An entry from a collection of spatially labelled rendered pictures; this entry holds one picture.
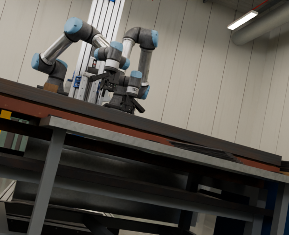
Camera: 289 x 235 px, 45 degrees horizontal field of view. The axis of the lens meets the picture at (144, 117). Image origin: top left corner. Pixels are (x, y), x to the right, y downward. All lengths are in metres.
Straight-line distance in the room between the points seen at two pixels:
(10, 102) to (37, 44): 10.87
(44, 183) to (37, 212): 0.10
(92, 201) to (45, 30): 10.41
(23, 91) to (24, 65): 10.70
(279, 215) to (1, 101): 1.31
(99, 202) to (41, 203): 1.13
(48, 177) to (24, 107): 0.33
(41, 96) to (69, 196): 1.00
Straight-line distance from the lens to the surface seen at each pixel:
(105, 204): 2.39
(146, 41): 2.52
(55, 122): 1.15
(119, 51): 1.94
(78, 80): 2.82
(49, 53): 2.51
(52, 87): 1.60
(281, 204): 1.78
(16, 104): 1.46
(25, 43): 12.33
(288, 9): 11.43
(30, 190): 2.28
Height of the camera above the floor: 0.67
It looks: 7 degrees up
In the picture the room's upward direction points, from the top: 13 degrees clockwise
